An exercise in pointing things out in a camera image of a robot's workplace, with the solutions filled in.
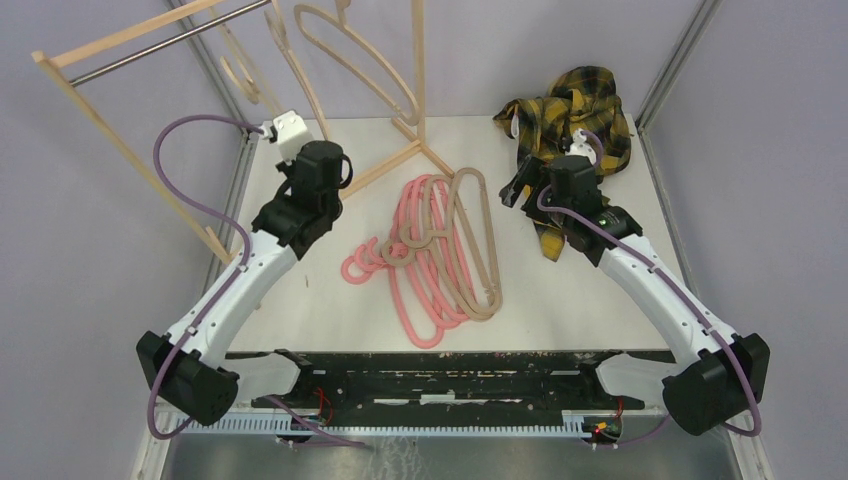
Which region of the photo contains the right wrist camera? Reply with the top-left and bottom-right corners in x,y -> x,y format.
565,128 -> 597,164

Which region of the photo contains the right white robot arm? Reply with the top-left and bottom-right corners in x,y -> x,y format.
499,154 -> 770,437

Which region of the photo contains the pink hanger inner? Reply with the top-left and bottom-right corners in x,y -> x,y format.
378,174 -> 471,321

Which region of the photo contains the yellow plaid shirt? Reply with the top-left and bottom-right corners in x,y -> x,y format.
493,66 -> 642,265

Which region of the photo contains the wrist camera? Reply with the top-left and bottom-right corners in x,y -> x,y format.
260,110 -> 314,164
565,128 -> 597,164

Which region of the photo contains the white cable comb rail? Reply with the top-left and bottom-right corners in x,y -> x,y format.
217,413 -> 590,439

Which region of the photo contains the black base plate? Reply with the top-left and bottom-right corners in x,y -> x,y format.
279,351 -> 645,427

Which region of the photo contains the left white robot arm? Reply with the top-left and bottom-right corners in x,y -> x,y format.
136,140 -> 353,426

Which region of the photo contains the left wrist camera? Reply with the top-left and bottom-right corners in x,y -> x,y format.
260,110 -> 314,164

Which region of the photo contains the wooden clothes rack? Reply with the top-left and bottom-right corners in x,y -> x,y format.
32,1 -> 454,264

